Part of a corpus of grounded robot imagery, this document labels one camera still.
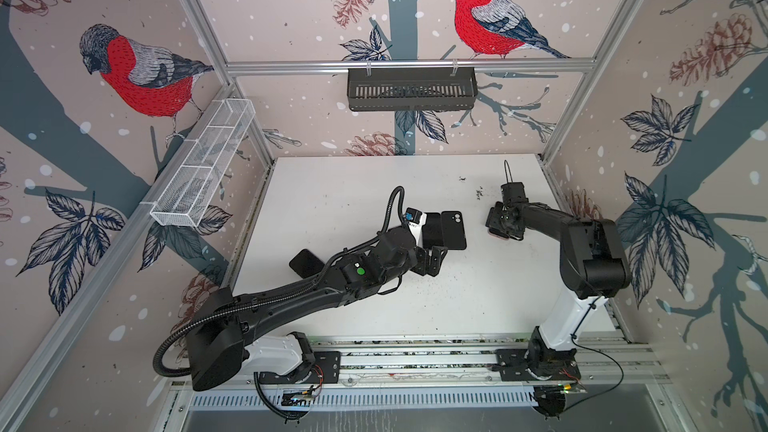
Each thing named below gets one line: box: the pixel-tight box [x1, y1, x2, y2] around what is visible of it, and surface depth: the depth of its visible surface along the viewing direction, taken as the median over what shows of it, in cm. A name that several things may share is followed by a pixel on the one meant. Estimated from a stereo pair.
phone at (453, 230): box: [441, 210, 467, 250], surface depth 103 cm
